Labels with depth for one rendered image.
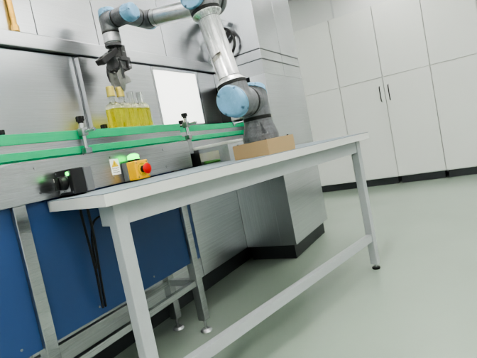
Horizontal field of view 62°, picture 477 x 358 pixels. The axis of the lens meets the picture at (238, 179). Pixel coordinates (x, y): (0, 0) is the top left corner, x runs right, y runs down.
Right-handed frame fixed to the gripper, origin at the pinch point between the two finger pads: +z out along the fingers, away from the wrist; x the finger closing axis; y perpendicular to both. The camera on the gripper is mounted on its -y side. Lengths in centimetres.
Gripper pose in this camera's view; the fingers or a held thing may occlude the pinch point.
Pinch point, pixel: (118, 89)
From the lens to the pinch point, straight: 188.5
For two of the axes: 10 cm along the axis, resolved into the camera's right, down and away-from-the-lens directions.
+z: 1.9, 9.8, 0.7
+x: -8.5, 1.3, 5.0
